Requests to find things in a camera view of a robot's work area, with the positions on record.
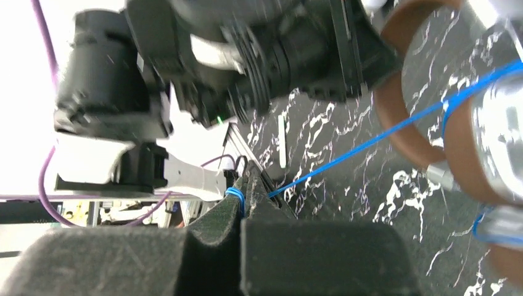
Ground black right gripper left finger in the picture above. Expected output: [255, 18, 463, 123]
[1, 195, 241, 295]

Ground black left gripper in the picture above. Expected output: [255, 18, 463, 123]
[228, 1, 402, 123]

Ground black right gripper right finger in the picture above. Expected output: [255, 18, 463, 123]
[241, 173, 421, 295]

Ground white headphones with blue cable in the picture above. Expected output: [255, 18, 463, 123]
[266, 60, 522, 247]

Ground brown headphones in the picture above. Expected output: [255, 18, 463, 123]
[374, 0, 523, 287]

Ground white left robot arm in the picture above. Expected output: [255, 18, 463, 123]
[54, 1, 402, 197]

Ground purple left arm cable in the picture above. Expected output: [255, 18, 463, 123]
[30, 0, 238, 228]

